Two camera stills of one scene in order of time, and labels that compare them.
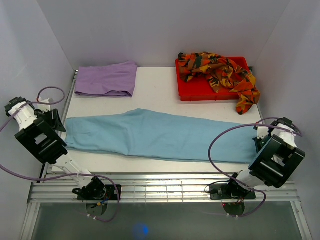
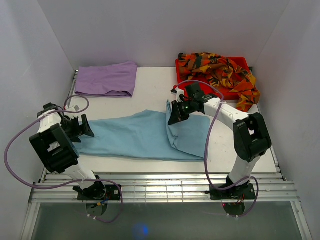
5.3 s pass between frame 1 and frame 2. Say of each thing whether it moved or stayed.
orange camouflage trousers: stayed
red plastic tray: stayed
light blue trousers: moved
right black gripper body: moved
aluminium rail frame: stayed
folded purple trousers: stayed
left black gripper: moved
